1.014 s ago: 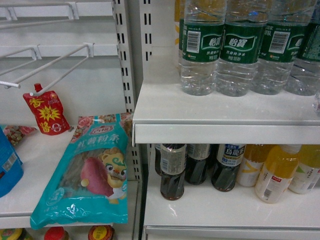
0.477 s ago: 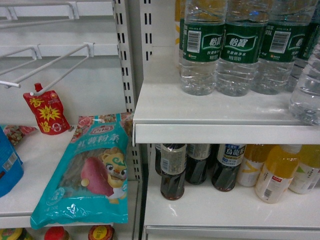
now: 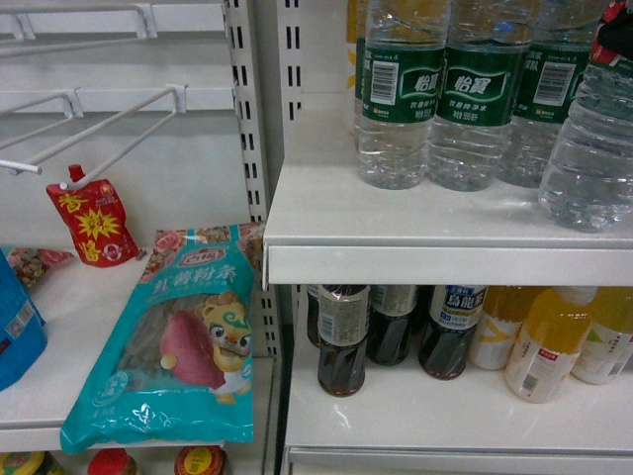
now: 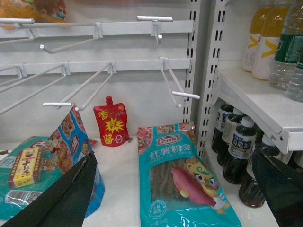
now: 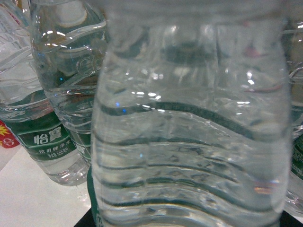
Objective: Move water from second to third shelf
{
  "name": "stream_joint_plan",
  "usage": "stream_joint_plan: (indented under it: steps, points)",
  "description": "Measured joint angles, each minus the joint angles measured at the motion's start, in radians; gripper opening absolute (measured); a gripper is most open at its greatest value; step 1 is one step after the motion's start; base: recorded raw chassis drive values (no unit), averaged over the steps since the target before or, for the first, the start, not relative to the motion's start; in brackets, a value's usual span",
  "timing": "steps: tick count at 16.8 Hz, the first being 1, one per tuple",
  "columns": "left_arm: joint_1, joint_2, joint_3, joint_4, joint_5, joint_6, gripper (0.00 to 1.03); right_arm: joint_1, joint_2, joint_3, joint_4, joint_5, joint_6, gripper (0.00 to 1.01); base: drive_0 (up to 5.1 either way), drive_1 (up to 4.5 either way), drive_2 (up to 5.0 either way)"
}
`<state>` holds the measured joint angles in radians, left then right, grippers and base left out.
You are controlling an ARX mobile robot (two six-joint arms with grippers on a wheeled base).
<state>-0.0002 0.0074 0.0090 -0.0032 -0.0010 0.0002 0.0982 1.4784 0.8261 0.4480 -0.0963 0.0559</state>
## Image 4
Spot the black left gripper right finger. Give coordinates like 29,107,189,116
252,149,303,227

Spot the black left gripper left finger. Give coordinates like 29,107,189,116
3,153,97,227

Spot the edge water bottle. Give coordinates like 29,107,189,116
269,0,303,91

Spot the white metal shelf board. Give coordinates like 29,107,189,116
212,68,303,154

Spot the white perforated shelf upright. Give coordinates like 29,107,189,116
183,0,227,155

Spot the dark oolong tea bottle front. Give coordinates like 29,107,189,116
238,134,282,208

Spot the small yellow brown spice box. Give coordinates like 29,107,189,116
7,147,45,189

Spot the dark oolong tea bottle middle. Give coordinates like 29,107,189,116
223,116,257,184

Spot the blue teal snack bag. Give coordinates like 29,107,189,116
0,106,97,220

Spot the red sauce spout pouch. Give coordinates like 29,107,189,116
93,96,130,147

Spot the teal sweet potato noodle bag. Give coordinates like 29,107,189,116
137,122,241,227

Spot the white peg hook right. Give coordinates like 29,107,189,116
159,57,200,108

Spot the white peg hook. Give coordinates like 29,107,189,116
159,57,200,108
137,15,173,45

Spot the yellow orange drink bottle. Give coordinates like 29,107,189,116
251,4,290,81

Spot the white upper peg hook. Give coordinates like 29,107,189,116
137,15,173,45

